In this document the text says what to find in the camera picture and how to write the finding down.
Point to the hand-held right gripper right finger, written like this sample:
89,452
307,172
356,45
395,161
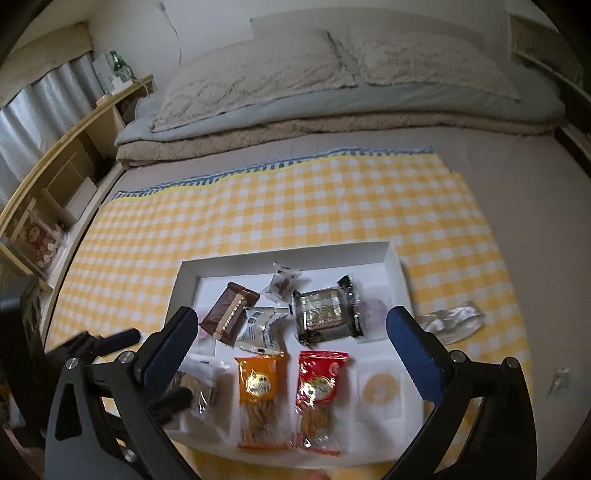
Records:
408,346

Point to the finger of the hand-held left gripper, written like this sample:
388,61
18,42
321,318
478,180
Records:
117,339
178,400

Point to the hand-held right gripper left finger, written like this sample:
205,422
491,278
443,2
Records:
173,339

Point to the large clear round cookie packet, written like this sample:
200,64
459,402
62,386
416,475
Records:
203,392

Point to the purple round cookie packet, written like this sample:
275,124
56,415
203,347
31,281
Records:
374,311

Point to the small clear beige cookie packet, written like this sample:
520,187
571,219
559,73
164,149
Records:
381,390

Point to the brown chocolate packet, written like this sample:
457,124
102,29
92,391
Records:
226,311

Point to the orange snack packet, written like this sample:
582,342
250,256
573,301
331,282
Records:
258,387

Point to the silver snack packet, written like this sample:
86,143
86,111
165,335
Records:
261,330

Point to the dark clear biscuit packet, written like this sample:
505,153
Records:
323,314

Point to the red snack packet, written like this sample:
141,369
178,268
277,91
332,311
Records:
318,383

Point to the white cardboard box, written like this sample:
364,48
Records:
323,274

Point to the small clear dark candy packet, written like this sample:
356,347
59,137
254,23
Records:
281,284

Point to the crumpled silver wrapper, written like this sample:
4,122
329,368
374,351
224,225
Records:
457,318

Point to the white storage box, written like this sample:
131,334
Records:
81,201

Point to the small clear wrapper piece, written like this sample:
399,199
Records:
561,378

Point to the yellow checked mat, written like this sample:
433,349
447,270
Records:
300,212

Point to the wooden bedside shelf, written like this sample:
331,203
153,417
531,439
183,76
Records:
74,134

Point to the grey curtain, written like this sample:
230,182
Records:
41,106

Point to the beige folded blanket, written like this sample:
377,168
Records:
323,131

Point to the grey-blue duvet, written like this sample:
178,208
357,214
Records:
415,104

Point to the small white box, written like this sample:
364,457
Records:
121,84

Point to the beige quilted pillow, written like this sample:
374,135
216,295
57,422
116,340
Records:
254,78
438,60

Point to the cream printed valance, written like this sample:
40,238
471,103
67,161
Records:
41,50

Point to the green glass bottle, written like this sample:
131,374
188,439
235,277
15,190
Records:
117,62

